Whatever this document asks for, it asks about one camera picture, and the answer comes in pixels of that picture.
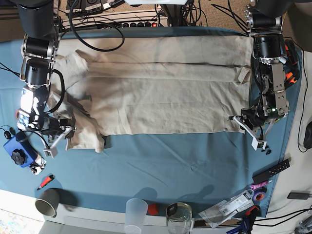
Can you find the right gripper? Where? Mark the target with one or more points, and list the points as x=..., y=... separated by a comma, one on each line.
x=57, y=129

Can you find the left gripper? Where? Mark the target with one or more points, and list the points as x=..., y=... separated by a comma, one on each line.
x=257, y=121

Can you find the beige T-shirt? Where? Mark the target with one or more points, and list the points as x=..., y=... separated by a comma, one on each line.
x=164, y=85

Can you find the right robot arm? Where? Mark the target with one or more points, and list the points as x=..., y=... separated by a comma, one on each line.
x=42, y=25

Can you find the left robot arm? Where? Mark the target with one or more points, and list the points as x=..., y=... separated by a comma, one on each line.
x=264, y=26

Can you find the small black clips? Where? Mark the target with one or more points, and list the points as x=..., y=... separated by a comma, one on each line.
x=266, y=150

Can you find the black remote control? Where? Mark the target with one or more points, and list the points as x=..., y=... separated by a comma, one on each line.
x=270, y=172

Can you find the white small caster wheel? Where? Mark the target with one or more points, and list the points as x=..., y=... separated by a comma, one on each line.
x=38, y=166

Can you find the blue table cloth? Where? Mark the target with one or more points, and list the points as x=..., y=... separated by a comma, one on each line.
x=198, y=168

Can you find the red marker pen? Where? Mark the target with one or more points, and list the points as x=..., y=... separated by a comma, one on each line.
x=47, y=180

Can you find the purple tube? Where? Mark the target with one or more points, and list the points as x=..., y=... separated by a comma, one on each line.
x=259, y=185

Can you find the red tape roll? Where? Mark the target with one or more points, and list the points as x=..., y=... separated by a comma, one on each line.
x=17, y=114

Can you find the black star knob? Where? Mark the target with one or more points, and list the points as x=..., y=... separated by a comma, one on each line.
x=18, y=156

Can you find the blue box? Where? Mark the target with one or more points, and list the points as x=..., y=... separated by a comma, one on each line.
x=19, y=141

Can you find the purple tape roll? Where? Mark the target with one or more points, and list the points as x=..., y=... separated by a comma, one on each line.
x=259, y=195

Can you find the orange black utility knife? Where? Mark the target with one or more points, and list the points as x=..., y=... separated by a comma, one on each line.
x=290, y=79

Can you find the grey mug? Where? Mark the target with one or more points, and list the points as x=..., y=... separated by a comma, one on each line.
x=48, y=202

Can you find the white marker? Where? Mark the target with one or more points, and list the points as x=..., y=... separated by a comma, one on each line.
x=283, y=60

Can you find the orange black clamp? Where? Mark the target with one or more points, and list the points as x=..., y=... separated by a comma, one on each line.
x=291, y=56

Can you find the clear plastic package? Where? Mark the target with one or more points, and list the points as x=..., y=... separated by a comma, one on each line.
x=226, y=209

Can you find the blue bar clamp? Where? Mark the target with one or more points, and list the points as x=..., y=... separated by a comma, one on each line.
x=246, y=225

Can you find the translucent plastic cup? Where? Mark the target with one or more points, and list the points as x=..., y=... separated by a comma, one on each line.
x=136, y=210

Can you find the glass jar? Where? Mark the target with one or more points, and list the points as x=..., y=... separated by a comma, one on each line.
x=179, y=218

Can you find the red small cap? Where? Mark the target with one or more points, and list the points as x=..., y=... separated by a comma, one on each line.
x=153, y=209

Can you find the black power strip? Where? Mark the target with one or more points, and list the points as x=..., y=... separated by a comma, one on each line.
x=137, y=24

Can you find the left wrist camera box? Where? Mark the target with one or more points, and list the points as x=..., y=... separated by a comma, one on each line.
x=258, y=144

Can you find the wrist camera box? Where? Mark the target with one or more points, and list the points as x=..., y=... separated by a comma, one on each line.
x=258, y=144
x=52, y=152

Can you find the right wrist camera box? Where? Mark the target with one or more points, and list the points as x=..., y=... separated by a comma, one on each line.
x=52, y=152

